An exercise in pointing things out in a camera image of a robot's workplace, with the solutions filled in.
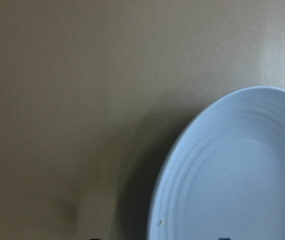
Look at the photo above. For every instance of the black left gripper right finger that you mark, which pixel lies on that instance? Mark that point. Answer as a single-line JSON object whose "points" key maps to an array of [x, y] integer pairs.
{"points": [[224, 238]]}

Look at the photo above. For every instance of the blue round plate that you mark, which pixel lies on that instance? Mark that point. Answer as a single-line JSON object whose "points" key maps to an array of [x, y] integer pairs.
{"points": [[224, 177]]}

